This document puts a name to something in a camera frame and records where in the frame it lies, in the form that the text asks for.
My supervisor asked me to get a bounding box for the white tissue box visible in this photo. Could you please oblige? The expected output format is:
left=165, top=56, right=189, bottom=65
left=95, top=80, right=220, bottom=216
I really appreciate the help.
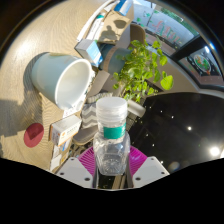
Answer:
left=49, top=114, right=83, bottom=147

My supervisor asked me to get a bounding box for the framed food poster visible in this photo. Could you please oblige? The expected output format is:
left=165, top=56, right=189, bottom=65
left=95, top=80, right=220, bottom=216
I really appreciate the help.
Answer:
left=178, top=46, right=224, bottom=88

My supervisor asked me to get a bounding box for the flat round red coaster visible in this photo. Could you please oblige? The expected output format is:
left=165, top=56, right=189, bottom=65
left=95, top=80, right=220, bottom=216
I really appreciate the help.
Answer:
left=23, top=122, right=45, bottom=149

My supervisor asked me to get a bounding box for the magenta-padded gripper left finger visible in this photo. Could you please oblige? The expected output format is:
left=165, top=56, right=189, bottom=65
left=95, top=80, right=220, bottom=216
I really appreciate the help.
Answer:
left=55, top=146, right=99, bottom=189

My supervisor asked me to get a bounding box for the clear plastic water bottle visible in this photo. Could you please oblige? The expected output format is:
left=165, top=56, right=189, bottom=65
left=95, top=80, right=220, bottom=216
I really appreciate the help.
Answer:
left=92, top=96, right=132, bottom=177

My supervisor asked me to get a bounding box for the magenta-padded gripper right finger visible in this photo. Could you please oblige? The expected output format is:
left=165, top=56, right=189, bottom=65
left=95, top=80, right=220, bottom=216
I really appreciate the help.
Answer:
left=125, top=145, right=170, bottom=189

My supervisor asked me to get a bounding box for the group of ceiling lights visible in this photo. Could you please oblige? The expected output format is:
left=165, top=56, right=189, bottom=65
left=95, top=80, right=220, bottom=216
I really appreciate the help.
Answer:
left=143, top=103, right=224, bottom=158

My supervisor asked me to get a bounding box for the green potted plant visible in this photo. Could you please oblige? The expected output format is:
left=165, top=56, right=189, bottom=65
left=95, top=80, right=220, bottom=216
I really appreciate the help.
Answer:
left=99, top=39, right=175, bottom=104

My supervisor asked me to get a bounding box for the pale green ceramic mug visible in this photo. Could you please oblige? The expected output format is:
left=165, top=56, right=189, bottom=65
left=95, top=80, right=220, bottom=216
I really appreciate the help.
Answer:
left=30, top=52, right=93, bottom=111

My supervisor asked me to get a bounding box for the white and blue box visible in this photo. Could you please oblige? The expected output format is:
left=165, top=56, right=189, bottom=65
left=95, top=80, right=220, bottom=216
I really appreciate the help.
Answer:
left=74, top=38, right=104, bottom=68

